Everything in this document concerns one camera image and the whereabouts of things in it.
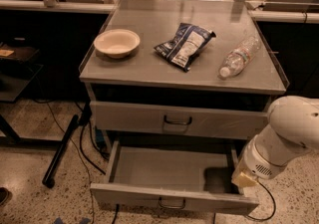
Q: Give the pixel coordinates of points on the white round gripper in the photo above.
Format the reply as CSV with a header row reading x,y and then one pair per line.
x,y
258,162

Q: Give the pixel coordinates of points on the grey drawer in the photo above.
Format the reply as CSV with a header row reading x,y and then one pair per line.
x,y
177,120
190,177

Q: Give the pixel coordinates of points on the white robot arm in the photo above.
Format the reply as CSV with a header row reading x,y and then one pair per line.
x,y
292,131

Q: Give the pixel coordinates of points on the grey top drawer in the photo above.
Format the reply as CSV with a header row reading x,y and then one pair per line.
x,y
177,120

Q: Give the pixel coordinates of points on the grey drawer cabinet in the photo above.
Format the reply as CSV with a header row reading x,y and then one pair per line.
x,y
144,77

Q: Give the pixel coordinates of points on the clear plastic water bottle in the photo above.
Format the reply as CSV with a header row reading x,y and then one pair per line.
x,y
238,58

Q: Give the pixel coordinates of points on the blue chip bag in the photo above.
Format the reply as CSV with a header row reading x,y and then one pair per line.
x,y
185,46

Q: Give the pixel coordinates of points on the white bowl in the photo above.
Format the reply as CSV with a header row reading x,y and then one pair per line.
x,y
117,43

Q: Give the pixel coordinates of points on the black table leg bar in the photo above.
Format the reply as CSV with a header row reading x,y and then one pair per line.
x,y
48,179

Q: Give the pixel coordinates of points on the dark side table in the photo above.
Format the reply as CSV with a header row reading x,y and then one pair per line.
x,y
18,68

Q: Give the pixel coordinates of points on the metal railing bar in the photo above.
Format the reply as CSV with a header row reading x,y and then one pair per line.
x,y
66,7

